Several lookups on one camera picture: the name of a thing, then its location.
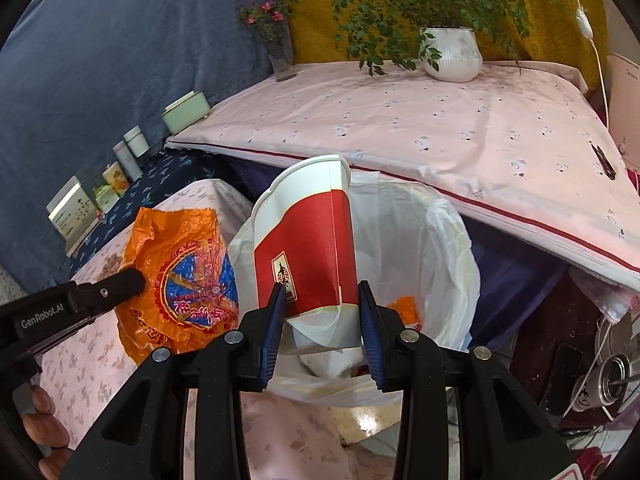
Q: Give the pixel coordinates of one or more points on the green packet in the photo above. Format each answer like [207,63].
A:
[106,199]

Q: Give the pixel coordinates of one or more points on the yellow cloth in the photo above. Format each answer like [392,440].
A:
[550,35]

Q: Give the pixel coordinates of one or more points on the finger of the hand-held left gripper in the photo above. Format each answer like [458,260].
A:
[115,287]

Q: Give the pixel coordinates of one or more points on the dark purple cloth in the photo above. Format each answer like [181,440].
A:
[510,280]

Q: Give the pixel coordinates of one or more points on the green plant in white pot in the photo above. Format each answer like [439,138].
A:
[452,55]

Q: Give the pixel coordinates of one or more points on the white tube bottle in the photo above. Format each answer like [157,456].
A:
[125,160]

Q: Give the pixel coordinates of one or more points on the white thermos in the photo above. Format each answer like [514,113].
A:
[136,142]

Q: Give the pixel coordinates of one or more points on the green tissue box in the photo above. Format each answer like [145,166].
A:
[185,115]

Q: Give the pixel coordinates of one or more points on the navy floral cloth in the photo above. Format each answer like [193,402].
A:
[165,170]

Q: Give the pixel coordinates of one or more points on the white appliance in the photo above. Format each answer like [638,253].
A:
[625,110]

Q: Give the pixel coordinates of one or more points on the blue blanket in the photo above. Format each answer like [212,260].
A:
[125,35]

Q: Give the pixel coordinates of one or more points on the white box with flower print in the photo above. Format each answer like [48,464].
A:
[70,215]

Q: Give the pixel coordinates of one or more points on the white plastic bag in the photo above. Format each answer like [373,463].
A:
[615,300]

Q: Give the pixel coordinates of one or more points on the pink rabbit print tablecloth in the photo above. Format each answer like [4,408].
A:
[85,370]

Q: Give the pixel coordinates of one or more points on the yellow tin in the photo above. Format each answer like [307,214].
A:
[116,180]

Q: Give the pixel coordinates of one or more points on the black clip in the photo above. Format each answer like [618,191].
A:
[603,160]

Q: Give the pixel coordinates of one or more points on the glass vase with pink flowers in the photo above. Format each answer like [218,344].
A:
[281,60]

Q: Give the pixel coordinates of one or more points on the metal can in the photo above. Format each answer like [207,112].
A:
[600,385]

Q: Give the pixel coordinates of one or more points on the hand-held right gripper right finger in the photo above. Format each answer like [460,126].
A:
[369,332]

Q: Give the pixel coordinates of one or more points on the trash bin with white liner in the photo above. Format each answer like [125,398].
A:
[425,250]

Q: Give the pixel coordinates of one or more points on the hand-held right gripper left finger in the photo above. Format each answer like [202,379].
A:
[272,322]

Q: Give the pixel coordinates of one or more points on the crushed red white paper cup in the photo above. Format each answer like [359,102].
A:
[305,250]

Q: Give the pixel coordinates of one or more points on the orange bag with blue print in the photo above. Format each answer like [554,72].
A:
[170,245]

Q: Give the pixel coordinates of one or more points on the pale pink cloth red piping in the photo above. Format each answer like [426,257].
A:
[425,125]

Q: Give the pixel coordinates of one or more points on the person's left hand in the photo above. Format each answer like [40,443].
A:
[45,430]

